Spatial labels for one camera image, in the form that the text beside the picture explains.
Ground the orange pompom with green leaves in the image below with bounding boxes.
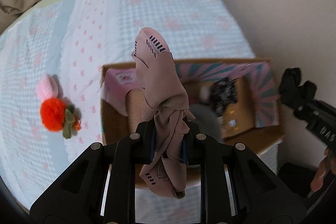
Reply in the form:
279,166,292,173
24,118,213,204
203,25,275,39
39,98,81,139

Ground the pink fluffy plush item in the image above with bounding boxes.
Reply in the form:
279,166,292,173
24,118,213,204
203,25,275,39
36,74,59,102

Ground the grey fluffy fur item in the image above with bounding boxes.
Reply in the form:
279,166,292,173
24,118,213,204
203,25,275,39
190,104,223,143

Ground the cardboard box with pink lining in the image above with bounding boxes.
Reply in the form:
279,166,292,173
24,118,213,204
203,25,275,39
101,59,284,152

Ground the person's hand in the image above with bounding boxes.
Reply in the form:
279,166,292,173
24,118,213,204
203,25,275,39
310,148,336,192

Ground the blue gingham floral blanket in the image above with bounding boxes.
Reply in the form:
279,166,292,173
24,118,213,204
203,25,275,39
1,0,254,209

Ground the dusty pink printed scarf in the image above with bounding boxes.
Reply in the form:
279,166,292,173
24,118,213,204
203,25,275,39
132,27,193,199

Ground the black patterned fabric bow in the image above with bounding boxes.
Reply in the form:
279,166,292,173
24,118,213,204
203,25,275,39
209,77,238,117

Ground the gold glitter pouch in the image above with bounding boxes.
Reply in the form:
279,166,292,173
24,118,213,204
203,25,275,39
221,103,255,139

